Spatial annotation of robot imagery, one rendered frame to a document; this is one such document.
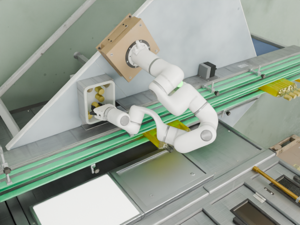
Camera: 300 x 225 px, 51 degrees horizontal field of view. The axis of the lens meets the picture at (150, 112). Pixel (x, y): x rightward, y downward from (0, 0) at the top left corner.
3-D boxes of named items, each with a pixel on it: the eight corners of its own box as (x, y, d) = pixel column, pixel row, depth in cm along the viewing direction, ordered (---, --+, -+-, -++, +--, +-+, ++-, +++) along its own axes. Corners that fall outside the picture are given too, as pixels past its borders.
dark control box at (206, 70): (197, 74, 213) (206, 79, 208) (198, 63, 209) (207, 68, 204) (206, 71, 218) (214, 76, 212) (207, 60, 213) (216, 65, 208)
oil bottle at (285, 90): (259, 85, 244) (291, 101, 226) (261, 78, 241) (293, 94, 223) (264, 83, 247) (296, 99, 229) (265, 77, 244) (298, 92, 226)
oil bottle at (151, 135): (139, 131, 186) (161, 151, 172) (139, 123, 183) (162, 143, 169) (147, 128, 189) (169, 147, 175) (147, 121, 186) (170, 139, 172)
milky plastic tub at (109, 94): (79, 118, 171) (86, 126, 165) (76, 81, 158) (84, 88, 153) (107, 109, 179) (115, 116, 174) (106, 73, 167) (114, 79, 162)
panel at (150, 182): (29, 210, 150) (57, 266, 127) (28, 206, 148) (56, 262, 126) (174, 145, 196) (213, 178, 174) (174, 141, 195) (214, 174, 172)
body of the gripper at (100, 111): (104, 125, 154) (94, 119, 163) (122, 118, 159) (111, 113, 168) (101, 110, 151) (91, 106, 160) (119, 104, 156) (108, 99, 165)
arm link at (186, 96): (203, 102, 151) (180, 125, 149) (169, 66, 151) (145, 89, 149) (209, 99, 142) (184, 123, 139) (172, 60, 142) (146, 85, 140)
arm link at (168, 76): (167, 65, 157) (189, 80, 148) (148, 83, 155) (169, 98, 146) (161, 52, 150) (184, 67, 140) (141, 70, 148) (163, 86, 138)
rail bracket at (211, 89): (200, 87, 202) (215, 96, 193) (202, 77, 198) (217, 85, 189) (204, 85, 204) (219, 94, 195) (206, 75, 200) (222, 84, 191)
